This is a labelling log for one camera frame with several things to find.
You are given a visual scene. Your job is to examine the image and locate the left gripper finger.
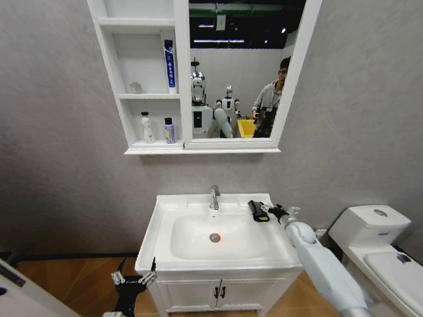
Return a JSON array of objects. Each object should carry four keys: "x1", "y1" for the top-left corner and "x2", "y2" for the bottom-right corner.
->
[
  {"x1": 137, "y1": 256, "x2": 158, "y2": 285},
  {"x1": 110, "y1": 257, "x2": 128, "y2": 285}
]

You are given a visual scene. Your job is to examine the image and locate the black towel with yellow tag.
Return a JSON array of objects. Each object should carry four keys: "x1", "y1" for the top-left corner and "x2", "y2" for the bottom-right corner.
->
[{"x1": 248, "y1": 199, "x2": 271, "y2": 223}]

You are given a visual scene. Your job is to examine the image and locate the white vanity cabinet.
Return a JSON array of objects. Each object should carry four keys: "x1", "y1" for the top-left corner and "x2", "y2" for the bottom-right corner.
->
[{"x1": 148, "y1": 266, "x2": 303, "y2": 317}]

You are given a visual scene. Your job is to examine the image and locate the white ceramic washbasin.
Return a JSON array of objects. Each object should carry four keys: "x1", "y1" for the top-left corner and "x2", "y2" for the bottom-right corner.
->
[{"x1": 134, "y1": 192, "x2": 303, "y2": 275}]

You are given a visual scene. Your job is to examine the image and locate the cabinet mirror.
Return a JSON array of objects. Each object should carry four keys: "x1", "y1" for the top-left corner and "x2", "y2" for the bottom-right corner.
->
[{"x1": 188, "y1": 0, "x2": 307, "y2": 139}]

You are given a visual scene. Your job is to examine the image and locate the chrome faucet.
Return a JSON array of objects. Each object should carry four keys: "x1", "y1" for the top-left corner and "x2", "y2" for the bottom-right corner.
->
[{"x1": 210, "y1": 184, "x2": 221, "y2": 211}]

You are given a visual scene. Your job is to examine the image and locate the yellow bin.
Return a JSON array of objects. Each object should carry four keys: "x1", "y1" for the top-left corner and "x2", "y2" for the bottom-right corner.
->
[{"x1": 237, "y1": 119, "x2": 257, "y2": 138}]

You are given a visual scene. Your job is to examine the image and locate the white toilet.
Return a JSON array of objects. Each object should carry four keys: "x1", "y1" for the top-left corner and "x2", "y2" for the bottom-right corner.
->
[{"x1": 328, "y1": 204, "x2": 423, "y2": 317}]

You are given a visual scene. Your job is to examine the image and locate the white appliance with dark panel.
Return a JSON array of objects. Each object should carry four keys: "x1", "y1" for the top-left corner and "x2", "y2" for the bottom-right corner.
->
[{"x1": 0, "y1": 257, "x2": 82, "y2": 317}]

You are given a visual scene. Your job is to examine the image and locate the white robot with chrome head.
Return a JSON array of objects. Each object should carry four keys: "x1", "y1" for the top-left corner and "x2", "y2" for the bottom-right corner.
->
[{"x1": 190, "y1": 57, "x2": 234, "y2": 139}]

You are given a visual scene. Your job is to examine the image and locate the person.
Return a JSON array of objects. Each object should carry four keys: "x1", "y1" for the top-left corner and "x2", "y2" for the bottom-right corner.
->
[{"x1": 252, "y1": 55, "x2": 292, "y2": 138}]

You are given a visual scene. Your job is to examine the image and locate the small white humanoid robot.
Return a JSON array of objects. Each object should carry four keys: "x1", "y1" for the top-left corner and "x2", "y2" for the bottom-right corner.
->
[{"x1": 214, "y1": 85, "x2": 244, "y2": 120}]

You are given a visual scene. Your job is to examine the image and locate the purple bottle with black cap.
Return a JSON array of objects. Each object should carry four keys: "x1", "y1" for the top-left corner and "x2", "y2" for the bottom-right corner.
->
[{"x1": 164, "y1": 117, "x2": 177, "y2": 145}]

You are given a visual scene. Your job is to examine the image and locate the white bottle with black cap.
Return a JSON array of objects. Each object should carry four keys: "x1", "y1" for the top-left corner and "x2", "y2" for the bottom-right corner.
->
[{"x1": 140, "y1": 111, "x2": 157, "y2": 145}]

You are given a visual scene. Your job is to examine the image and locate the blue and white toothpaste tube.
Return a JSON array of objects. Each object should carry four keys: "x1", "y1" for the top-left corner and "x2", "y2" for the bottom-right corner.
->
[{"x1": 163, "y1": 38, "x2": 178, "y2": 95}]

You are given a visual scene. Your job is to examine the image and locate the white wall cabinet with shelves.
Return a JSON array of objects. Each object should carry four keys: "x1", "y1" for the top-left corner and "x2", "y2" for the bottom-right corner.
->
[{"x1": 86, "y1": 0, "x2": 323, "y2": 157}]

